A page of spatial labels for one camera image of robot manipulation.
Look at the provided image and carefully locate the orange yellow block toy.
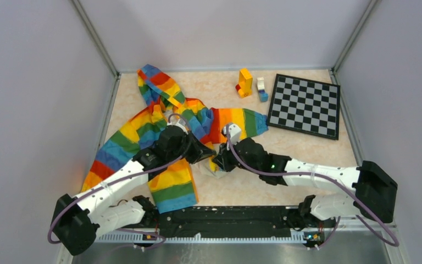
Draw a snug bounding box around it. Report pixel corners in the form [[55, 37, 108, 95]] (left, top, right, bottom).
[[235, 68, 253, 98]]

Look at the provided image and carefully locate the black white checkerboard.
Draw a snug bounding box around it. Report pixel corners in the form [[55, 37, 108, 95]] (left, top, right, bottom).
[[266, 74, 341, 140]]

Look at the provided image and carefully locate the white blue block toy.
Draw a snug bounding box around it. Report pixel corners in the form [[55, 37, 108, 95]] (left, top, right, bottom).
[[257, 77, 268, 102]]

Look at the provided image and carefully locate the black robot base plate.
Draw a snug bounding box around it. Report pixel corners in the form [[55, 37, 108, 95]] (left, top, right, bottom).
[[155, 206, 336, 239]]

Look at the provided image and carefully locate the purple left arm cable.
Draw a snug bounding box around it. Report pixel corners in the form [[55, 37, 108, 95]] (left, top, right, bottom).
[[47, 113, 193, 250]]

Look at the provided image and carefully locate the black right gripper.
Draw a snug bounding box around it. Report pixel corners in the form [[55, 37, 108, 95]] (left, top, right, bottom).
[[213, 137, 261, 174]]

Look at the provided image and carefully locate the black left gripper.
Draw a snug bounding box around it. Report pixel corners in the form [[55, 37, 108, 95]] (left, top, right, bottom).
[[168, 130, 215, 164]]

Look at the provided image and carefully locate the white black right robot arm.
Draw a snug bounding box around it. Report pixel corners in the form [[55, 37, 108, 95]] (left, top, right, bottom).
[[212, 139, 398, 227]]

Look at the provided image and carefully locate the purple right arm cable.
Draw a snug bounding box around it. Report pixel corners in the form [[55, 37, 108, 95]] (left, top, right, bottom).
[[224, 124, 400, 249]]

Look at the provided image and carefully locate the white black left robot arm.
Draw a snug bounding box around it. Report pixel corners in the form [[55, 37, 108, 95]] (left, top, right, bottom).
[[48, 125, 216, 256]]

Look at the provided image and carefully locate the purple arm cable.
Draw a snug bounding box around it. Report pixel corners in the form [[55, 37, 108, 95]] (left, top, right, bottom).
[[47, 113, 193, 250], [224, 124, 400, 249]]

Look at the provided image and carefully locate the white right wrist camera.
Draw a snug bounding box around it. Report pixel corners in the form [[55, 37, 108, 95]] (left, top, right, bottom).
[[222, 123, 242, 145]]

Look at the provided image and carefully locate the rainbow striped zip jacket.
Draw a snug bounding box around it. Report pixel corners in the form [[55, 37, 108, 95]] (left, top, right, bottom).
[[81, 64, 269, 215]]

